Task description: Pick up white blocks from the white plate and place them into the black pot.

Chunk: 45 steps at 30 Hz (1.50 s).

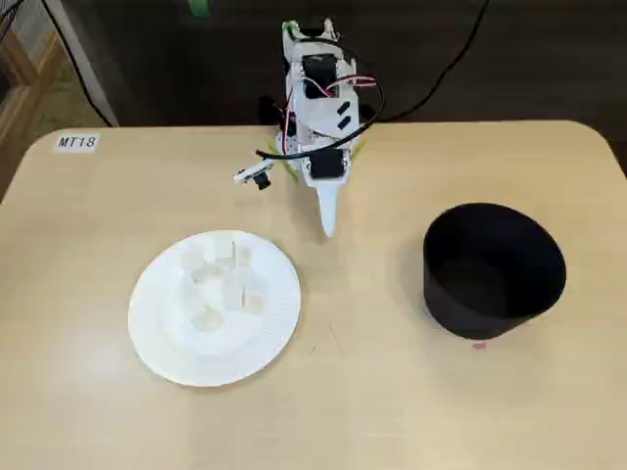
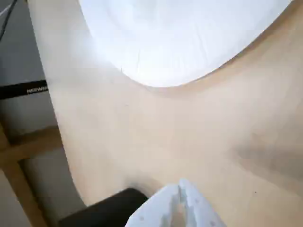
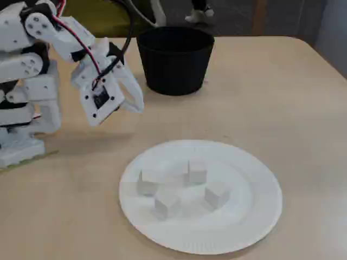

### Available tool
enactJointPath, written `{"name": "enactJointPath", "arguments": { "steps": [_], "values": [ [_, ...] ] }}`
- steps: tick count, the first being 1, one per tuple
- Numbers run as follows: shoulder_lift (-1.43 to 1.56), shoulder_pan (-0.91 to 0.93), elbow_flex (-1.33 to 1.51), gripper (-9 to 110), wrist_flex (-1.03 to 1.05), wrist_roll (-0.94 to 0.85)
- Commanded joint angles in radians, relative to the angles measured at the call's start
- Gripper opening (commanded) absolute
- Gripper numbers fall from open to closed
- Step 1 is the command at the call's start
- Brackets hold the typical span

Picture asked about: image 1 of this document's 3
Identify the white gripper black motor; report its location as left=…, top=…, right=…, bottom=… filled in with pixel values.
left=299, top=146, right=353, bottom=240

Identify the white cube block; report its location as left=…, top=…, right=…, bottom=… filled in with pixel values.
left=188, top=304, right=225, bottom=334
left=220, top=273, right=248, bottom=313
left=211, top=236, right=235, bottom=266
left=179, top=244, right=217, bottom=286

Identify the black round pot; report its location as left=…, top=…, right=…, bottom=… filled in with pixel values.
left=422, top=202, right=568, bottom=341

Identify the white paper plate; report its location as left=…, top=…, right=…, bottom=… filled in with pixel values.
left=126, top=229, right=302, bottom=388

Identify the long yellow-green tape strip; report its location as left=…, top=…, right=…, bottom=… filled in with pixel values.
left=266, top=139, right=301, bottom=185

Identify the black table clamp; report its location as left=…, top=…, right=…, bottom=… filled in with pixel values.
left=258, top=95, right=288, bottom=126

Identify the white MT18 label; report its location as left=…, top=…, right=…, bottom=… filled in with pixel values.
left=52, top=132, right=101, bottom=154

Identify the grey slanted pole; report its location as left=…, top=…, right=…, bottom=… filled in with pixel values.
left=46, top=0, right=121, bottom=128

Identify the black camera cable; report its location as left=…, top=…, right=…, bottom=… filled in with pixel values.
left=254, top=0, right=492, bottom=161

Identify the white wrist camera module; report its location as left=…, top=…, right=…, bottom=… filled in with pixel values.
left=233, top=160, right=273, bottom=192

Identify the red white servo wire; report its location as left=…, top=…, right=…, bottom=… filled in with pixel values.
left=303, top=72, right=378, bottom=99

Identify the wooden frame furniture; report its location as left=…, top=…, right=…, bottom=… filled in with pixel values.
left=0, top=28, right=68, bottom=202

